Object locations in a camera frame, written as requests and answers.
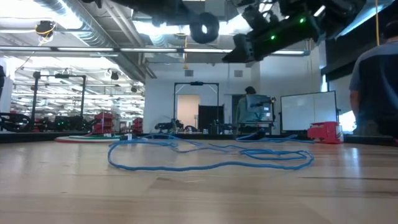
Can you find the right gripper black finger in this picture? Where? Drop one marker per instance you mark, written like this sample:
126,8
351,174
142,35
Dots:
242,43
239,56

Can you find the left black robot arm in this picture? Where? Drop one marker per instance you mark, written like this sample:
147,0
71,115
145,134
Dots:
149,7

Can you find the background black robot arm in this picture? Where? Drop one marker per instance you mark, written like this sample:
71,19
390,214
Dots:
169,125
15,119

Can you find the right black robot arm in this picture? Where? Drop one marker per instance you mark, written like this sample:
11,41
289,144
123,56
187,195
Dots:
329,9

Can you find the computer monitor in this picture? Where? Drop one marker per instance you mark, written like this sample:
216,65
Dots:
258,107

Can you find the person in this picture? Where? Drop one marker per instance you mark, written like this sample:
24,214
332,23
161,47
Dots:
241,112
376,87

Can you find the black cabinet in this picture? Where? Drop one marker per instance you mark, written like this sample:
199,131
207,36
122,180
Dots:
211,119

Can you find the black overhead beam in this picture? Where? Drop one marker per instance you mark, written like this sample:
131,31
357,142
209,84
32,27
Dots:
342,46

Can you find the whiteboard on stand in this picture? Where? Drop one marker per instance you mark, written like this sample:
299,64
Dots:
308,110

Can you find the red tape dispenser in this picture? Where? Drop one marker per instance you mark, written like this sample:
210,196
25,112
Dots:
323,132

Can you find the red tool cart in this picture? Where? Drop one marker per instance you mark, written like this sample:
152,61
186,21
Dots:
138,126
104,123

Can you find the long ceiling light strip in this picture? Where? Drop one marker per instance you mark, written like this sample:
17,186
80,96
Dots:
84,49

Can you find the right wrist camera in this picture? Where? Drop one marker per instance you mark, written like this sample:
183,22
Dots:
255,18

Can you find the silver ceiling duct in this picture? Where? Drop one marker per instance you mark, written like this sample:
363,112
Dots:
93,34

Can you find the black table edge rail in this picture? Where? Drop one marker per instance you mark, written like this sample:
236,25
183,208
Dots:
31,137

